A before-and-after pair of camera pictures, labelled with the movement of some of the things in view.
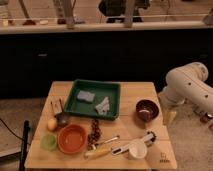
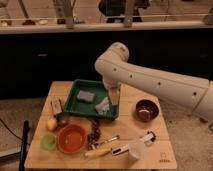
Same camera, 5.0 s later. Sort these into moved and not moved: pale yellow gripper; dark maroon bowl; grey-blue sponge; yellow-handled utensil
Moved: pale yellow gripper
Not moved: grey-blue sponge; yellow-handled utensil; dark maroon bowl
